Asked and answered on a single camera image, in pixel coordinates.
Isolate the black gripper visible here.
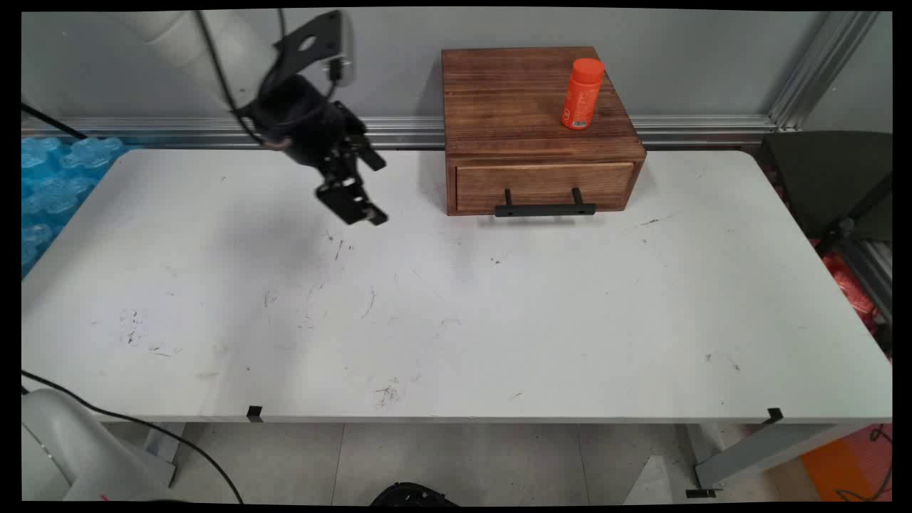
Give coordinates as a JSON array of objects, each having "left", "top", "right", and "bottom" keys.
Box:
[{"left": 241, "top": 73, "right": 390, "bottom": 227}]

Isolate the brown wooden drawer cabinet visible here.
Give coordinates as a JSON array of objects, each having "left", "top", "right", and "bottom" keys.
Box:
[{"left": 441, "top": 46, "right": 648, "bottom": 217}]

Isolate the orange plastic bottle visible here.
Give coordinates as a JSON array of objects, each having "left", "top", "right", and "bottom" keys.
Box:
[{"left": 561, "top": 58, "right": 606, "bottom": 131}]

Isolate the blue bubble wrap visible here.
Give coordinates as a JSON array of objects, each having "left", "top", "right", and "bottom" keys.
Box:
[{"left": 21, "top": 135, "right": 130, "bottom": 279}]

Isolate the black round floor object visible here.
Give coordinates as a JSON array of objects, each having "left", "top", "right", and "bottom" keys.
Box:
[{"left": 370, "top": 482, "right": 457, "bottom": 507}]

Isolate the grey table leg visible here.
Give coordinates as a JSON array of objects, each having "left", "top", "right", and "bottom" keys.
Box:
[
  {"left": 139, "top": 422, "right": 187, "bottom": 489},
  {"left": 685, "top": 423, "right": 866, "bottom": 491}
]

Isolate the red plastic bag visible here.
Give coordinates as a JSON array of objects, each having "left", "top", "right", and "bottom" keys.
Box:
[{"left": 812, "top": 239, "right": 881, "bottom": 336}]

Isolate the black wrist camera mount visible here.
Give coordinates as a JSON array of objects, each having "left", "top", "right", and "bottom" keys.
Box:
[{"left": 273, "top": 10, "right": 355, "bottom": 88}]

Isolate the horizontal aluminium rail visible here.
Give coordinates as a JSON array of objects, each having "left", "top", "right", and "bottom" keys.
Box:
[{"left": 21, "top": 114, "right": 779, "bottom": 151}]

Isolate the slanted aluminium profile post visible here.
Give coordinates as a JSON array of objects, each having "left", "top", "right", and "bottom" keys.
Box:
[{"left": 768, "top": 10, "right": 881, "bottom": 131}]

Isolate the aluminium frame beam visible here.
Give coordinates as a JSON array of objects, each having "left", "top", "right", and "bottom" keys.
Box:
[{"left": 839, "top": 239, "right": 893, "bottom": 325}]

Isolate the thin black floor cable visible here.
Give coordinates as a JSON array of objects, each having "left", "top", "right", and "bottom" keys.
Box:
[{"left": 835, "top": 423, "right": 893, "bottom": 503}]

